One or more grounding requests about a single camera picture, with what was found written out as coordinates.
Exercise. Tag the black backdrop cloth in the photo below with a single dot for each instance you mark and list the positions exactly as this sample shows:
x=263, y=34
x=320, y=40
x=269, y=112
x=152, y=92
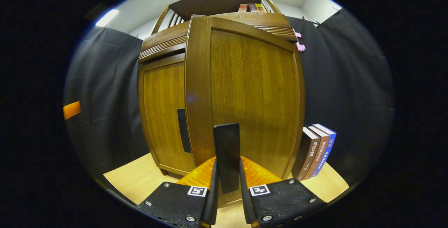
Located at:
x=350, y=98

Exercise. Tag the wooden shoe cabinet door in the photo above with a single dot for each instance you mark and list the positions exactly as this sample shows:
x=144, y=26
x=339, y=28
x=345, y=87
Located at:
x=162, y=116
x=252, y=98

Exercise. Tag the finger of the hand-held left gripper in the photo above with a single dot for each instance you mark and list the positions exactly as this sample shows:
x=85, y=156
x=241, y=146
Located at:
x=71, y=110

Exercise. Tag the dark brown book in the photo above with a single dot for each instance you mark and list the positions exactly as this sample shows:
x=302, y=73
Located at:
x=308, y=154

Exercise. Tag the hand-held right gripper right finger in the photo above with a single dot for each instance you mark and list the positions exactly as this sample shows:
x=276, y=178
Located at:
x=245, y=200

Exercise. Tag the yellow book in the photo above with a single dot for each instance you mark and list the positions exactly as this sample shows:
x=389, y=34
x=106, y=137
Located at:
x=260, y=8

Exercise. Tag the dark red book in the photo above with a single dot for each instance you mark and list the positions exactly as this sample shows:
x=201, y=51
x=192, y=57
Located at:
x=252, y=8

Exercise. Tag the wooden cabinet drawer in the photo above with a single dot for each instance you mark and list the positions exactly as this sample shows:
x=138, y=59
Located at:
x=164, y=42

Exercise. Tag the blue book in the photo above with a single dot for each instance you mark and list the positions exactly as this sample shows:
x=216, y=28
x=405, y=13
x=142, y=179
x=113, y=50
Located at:
x=328, y=151

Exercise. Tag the reddish brown book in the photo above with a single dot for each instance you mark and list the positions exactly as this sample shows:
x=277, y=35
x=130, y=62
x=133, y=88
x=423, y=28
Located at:
x=320, y=154

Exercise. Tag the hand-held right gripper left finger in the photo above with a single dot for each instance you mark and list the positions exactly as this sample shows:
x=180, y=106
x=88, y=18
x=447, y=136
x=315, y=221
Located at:
x=212, y=200

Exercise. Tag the wooden double-door shoe cabinet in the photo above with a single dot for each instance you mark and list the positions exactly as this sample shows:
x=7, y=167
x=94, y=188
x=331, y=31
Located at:
x=217, y=2

